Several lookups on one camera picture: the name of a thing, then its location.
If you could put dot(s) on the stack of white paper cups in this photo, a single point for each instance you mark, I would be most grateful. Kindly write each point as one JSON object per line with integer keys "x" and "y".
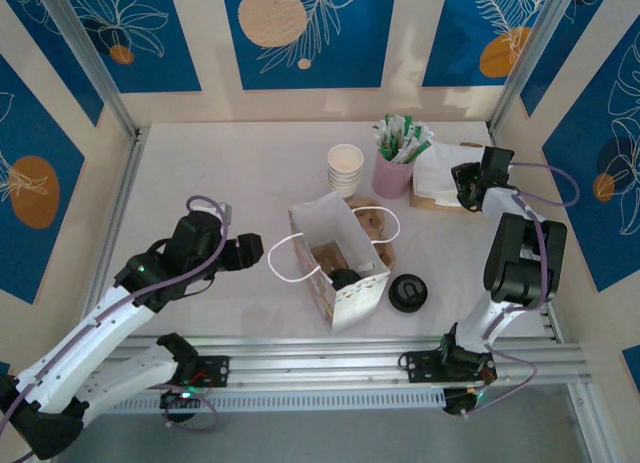
{"x": 345, "y": 168}

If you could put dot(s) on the pink cylindrical holder cup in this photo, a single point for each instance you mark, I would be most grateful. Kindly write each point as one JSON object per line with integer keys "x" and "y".
{"x": 392, "y": 180}

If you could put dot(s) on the paper cup with black sleeve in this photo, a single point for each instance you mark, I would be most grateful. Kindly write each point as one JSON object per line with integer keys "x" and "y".
{"x": 345, "y": 279}

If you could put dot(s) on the brown pulp cup carrier stack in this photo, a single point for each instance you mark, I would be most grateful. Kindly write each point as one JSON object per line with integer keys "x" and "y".
{"x": 372, "y": 223}

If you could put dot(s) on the black cup lid stack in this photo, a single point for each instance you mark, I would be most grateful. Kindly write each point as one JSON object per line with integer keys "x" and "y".
{"x": 409, "y": 292}

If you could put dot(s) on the aluminium frame rail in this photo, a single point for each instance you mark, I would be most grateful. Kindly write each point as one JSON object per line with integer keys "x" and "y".
{"x": 325, "y": 368}

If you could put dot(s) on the green-white wrapped stirrer bundle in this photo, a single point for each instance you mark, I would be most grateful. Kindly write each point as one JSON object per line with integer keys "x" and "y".
{"x": 400, "y": 138}

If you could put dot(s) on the brown napkin tray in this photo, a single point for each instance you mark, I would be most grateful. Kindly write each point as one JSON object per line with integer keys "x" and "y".
{"x": 430, "y": 205}

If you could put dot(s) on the aluminium side rail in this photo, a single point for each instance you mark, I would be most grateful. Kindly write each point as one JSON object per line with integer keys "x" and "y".
{"x": 112, "y": 223}
{"x": 555, "y": 323}

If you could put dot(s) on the blue floral wall panel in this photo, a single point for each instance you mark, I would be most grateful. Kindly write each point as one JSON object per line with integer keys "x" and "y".
{"x": 150, "y": 13}
{"x": 585, "y": 208}
{"x": 460, "y": 33}
{"x": 30, "y": 133}
{"x": 350, "y": 43}

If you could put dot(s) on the aluminium frame post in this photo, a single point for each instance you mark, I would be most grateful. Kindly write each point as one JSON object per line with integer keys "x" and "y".
{"x": 95, "y": 68}
{"x": 525, "y": 58}

